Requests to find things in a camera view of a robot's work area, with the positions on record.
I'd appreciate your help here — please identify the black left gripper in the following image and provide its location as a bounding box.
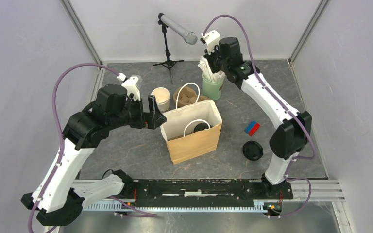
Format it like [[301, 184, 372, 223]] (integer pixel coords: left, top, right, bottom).
[[108, 94, 167, 130]]

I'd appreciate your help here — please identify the brown pulp cup carrier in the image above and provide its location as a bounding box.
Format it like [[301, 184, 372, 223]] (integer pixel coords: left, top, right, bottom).
[[173, 86, 210, 108]]

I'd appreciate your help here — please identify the grey microphone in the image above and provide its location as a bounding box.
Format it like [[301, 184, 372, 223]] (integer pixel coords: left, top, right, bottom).
[[158, 13, 198, 45]]

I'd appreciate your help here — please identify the blue toy brick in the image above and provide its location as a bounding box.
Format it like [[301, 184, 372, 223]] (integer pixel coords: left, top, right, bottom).
[[244, 121, 257, 134]]

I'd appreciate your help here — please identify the red toy brick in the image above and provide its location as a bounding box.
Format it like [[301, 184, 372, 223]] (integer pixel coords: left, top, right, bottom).
[[248, 123, 260, 136]]

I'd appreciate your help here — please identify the black microphone stand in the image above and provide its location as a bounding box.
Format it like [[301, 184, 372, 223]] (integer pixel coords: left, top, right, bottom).
[[153, 20, 184, 84]]

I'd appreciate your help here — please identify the black plastic cup lid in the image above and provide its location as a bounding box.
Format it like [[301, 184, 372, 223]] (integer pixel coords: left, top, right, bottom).
[[193, 123, 211, 133]]

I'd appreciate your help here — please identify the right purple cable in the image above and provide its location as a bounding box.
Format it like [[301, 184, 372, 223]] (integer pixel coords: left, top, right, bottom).
[[202, 14, 317, 219]]

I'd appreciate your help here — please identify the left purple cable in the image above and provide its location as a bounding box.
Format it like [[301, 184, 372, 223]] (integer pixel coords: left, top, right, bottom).
[[27, 63, 159, 233]]

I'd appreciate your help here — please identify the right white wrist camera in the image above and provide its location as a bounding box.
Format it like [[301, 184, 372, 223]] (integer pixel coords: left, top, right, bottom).
[[201, 30, 221, 54]]

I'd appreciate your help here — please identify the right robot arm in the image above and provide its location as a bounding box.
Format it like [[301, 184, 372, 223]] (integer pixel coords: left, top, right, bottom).
[[201, 35, 312, 198]]

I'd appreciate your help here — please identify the purple cable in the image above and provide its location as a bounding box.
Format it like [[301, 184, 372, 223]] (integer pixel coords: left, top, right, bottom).
[[27, 63, 159, 233], [202, 14, 317, 219]]

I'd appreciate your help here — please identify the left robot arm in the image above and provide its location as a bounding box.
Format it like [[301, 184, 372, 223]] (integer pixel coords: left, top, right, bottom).
[[21, 84, 167, 227]]

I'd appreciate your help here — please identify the white paper cup printed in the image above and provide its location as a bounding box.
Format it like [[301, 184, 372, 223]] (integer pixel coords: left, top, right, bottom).
[[151, 87, 170, 113]]

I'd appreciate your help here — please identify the brown paper bag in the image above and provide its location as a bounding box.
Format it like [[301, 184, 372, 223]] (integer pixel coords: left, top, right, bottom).
[[160, 100, 222, 164]]

